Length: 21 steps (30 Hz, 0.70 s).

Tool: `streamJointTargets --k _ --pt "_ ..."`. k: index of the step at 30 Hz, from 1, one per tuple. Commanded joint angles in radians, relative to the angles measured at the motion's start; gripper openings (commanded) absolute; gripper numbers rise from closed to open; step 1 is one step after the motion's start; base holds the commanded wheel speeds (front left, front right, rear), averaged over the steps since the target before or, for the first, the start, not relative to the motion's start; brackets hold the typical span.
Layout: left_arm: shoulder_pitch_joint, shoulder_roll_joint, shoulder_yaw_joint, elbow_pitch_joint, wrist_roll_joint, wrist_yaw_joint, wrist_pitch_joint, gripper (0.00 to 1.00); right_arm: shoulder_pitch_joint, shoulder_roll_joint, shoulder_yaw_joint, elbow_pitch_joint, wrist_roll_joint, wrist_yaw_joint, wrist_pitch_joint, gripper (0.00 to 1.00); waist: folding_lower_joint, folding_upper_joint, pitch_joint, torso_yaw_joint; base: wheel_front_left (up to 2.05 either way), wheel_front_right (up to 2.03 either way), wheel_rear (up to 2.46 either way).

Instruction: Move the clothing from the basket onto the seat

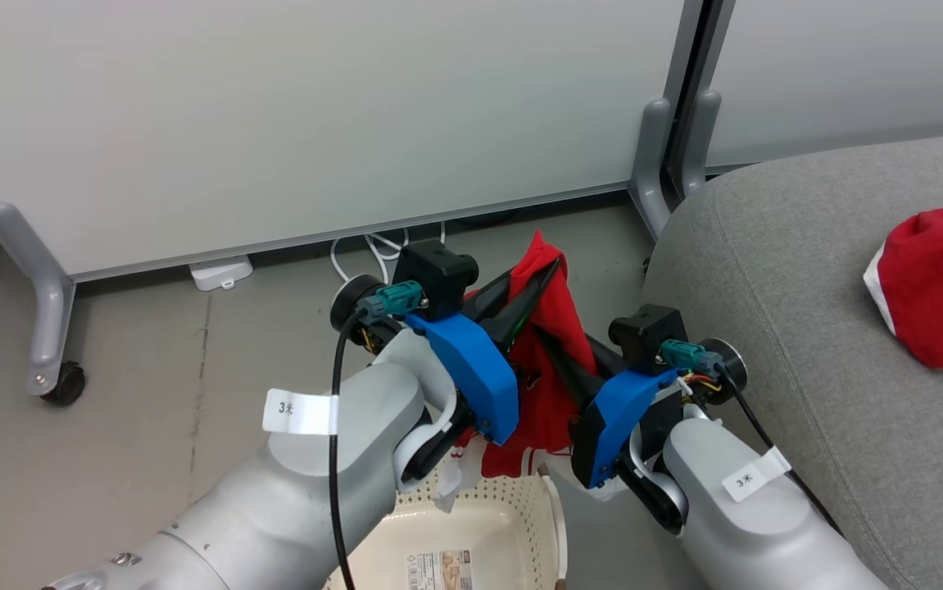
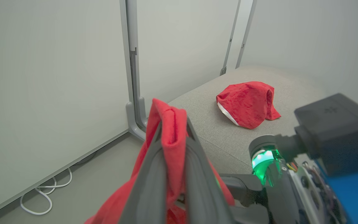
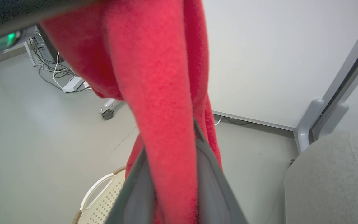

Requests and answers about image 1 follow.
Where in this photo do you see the beige perforated laundry basket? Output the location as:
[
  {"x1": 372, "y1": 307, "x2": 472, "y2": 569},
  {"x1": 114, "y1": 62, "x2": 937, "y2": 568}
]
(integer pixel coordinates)
[{"x1": 320, "y1": 470, "x2": 570, "y2": 590}]

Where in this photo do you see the thin white looped cable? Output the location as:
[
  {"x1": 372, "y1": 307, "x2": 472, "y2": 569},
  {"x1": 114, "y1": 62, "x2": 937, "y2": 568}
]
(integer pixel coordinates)
[{"x1": 329, "y1": 222, "x2": 448, "y2": 284}]

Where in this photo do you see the large white partition panel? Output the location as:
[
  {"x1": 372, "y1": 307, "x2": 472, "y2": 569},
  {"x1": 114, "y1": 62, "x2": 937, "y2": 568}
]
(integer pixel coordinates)
[{"x1": 0, "y1": 0, "x2": 705, "y2": 284}]

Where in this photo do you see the grey partition leg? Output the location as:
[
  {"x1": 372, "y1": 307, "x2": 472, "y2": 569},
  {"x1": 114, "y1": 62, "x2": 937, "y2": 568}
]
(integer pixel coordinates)
[
  {"x1": 679, "y1": 88, "x2": 723, "y2": 198},
  {"x1": 628, "y1": 98, "x2": 676, "y2": 241},
  {"x1": 0, "y1": 201, "x2": 77, "y2": 399}
]

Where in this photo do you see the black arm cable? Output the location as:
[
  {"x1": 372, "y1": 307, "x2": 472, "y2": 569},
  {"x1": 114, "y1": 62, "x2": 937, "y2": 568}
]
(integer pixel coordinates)
[
  {"x1": 327, "y1": 279, "x2": 425, "y2": 590},
  {"x1": 659, "y1": 339, "x2": 846, "y2": 535}
]

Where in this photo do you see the grey fabric sofa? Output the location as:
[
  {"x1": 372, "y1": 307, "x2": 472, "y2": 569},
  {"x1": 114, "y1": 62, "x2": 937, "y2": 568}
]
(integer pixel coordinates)
[{"x1": 641, "y1": 129, "x2": 943, "y2": 590}]

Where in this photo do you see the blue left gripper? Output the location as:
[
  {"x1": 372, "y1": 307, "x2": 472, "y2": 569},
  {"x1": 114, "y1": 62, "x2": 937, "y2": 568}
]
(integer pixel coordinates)
[{"x1": 404, "y1": 256, "x2": 564, "y2": 447}]

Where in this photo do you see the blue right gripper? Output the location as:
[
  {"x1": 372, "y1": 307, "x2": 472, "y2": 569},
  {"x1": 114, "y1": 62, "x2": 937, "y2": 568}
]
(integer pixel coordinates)
[{"x1": 535, "y1": 326, "x2": 682, "y2": 491}]

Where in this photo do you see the white plastic power box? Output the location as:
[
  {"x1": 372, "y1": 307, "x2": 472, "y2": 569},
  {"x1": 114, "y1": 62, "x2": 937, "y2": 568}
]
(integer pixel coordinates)
[{"x1": 188, "y1": 255, "x2": 255, "y2": 293}]

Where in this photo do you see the white paper cable tag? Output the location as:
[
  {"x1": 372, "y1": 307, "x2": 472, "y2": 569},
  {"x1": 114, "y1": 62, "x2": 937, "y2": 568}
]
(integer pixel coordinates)
[
  {"x1": 262, "y1": 391, "x2": 340, "y2": 436},
  {"x1": 721, "y1": 446, "x2": 792, "y2": 503}
]

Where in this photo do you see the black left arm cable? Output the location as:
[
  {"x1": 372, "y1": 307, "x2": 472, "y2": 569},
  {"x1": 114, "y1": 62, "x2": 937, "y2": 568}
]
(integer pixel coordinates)
[{"x1": 327, "y1": 279, "x2": 425, "y2": 590}]

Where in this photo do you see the printed basket label sticker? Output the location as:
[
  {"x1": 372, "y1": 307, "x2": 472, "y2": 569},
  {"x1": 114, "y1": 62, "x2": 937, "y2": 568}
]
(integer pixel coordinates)
[{"x1": 405, "y1": 548, "x2": 474, "y2": 590}]

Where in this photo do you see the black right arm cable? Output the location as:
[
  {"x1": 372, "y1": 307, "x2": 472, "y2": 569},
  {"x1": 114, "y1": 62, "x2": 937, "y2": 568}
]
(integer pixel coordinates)
[{"x1": 659, "y1": 339, "x2": 846, "y2": 535}]

